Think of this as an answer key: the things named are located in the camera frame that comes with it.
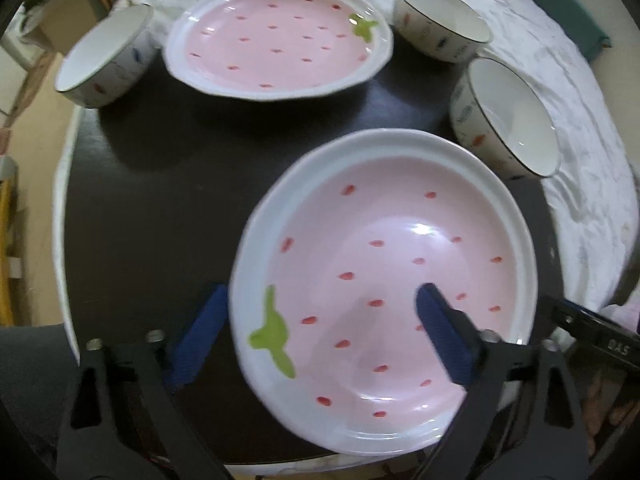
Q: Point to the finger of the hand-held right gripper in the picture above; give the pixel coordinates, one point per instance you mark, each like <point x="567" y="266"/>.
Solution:
<point x="565" y="312"/>

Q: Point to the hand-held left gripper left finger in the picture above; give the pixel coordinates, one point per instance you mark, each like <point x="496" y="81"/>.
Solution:
<point x="200" y="335"/>

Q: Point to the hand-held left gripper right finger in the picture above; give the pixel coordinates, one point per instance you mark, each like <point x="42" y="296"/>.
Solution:
<point x="442" y="335"/>

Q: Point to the pink strawberry plate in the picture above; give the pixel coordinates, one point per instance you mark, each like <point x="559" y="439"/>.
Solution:
<point x="380" y="260"/>
<point x="280" y="35"/>

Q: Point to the white patterned bowl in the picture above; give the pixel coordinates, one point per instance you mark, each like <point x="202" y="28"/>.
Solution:
<point x="440" y="10"/>
<point x="100" y="50"/>
<point x="510" y="110"/>

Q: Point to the white printed bed sheet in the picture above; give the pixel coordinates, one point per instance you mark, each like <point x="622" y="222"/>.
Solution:
<point x="575" y="85"/>

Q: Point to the teal mattress pad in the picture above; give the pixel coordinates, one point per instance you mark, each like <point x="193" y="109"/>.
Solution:
<point x="565" y="5"/>

